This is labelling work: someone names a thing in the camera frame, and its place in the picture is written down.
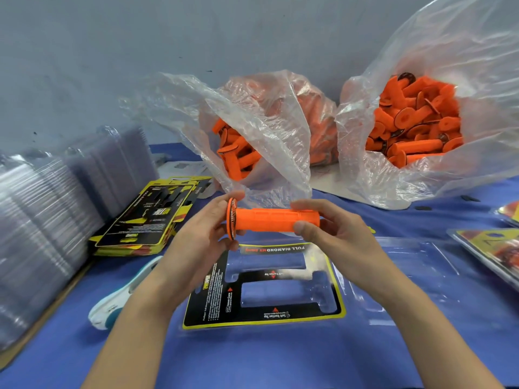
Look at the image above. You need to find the person's left hand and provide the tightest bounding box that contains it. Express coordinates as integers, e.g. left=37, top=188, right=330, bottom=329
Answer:
left=150, top=190, right=246, bottom=308

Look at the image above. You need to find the person's right hand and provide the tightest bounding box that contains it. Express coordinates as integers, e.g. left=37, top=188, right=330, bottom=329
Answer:
left=292, top=198, right=402, bottom=300

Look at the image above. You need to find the yellow black backing card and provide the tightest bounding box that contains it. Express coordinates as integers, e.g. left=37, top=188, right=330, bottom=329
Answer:
left=182, top=243, right=345, bottom=331

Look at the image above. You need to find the orange grip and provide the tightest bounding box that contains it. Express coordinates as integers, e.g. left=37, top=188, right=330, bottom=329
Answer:
left=225, top=197, right=321, bottom=242

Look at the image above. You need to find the teal hand stapler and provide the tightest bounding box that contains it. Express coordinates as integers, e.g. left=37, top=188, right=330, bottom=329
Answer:
left=88, top=255, right=163, bottom=331

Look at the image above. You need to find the stack of clear blister shells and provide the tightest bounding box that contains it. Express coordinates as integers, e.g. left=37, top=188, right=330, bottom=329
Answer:
left=0, top=125, right=159, bottom=349

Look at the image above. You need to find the person's right forearm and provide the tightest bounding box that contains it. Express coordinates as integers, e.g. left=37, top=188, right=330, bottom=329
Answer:
left=373, top=275, right=504, bottom=389

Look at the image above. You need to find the sealed yellow card package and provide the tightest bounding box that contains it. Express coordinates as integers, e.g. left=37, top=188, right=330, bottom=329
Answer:
left=448, top=228, right=519, bottom=290

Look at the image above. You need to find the stack of yellow black cards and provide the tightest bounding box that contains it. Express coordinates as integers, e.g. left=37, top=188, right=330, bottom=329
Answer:
left=89, top=178, right=218, bottom=258

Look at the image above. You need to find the white printed paper sheet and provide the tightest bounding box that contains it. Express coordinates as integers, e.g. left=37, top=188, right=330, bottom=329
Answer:
left=158, top=160, right=216, bottom=183

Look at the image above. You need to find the large clear plastic bag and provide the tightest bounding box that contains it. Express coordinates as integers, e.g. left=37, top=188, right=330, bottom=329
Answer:
left=335, top=0, right=519, bottom=210

